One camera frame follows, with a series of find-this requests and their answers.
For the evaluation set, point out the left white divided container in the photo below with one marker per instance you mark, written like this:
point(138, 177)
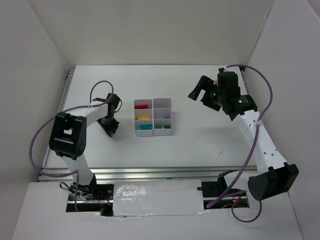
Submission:
point(143, 112)

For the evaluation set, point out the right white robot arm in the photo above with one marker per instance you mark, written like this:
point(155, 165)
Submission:
point(275, 174)

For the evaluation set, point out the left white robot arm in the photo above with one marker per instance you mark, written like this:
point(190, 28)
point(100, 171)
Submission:
point(68, 138)

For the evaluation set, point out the white divided container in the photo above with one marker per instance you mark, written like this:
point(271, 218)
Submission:
point(161, 107)
point(143, 112)

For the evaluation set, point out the right white divided container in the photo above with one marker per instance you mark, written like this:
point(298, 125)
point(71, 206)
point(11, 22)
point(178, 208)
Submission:
point(161, 107)

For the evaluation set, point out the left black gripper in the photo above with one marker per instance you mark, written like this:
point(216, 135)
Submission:
point(108, 124)

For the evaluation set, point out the yellow and lime lego stack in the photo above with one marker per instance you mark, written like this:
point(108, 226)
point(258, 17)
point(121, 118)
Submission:
point(143, 118)

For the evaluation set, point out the teal lego brick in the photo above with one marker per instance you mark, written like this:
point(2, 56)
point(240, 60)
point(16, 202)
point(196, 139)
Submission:
point(146, 127)

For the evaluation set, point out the aluminium table rail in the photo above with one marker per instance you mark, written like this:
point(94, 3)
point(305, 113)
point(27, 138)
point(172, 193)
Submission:
point(156, 173)

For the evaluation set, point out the white taped front panel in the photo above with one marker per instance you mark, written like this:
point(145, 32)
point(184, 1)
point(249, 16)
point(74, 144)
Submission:
point(157, 198)

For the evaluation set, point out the red round lego brick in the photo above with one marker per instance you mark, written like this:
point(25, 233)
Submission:
point(141, 106)

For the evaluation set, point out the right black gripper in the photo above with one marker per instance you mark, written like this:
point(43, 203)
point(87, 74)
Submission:
point(208, 93)

